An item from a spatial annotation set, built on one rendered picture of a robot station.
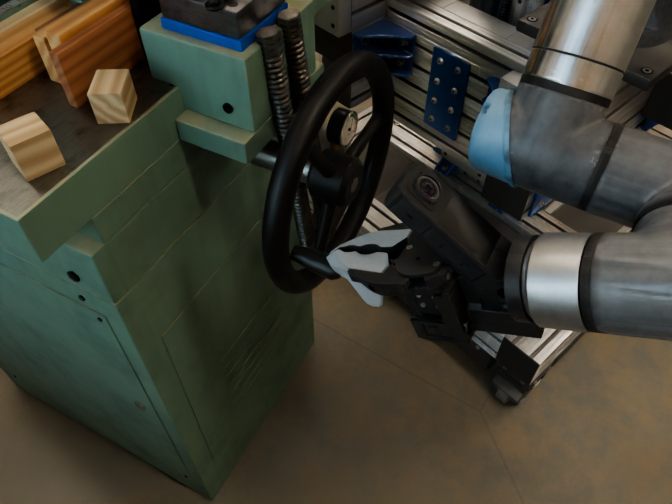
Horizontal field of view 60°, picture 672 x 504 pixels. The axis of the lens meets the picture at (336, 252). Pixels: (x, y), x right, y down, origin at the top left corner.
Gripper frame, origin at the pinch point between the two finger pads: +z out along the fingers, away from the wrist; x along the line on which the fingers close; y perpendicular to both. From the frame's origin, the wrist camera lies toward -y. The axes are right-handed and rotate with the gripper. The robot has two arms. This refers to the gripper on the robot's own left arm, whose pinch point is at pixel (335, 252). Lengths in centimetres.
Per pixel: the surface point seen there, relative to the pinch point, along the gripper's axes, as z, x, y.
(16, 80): 30.6, -2.6, -25.5
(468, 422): 24, 33, 80
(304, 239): 18.4, 12.2, 8.7
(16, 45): 29.3, -0.7, -28.5
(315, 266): 2.5, -1.2, 1.0
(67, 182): 17.2, -10.6, -16.9
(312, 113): -0.4, 5.1, -12.7
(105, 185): 18.9, -6.9, -14.0
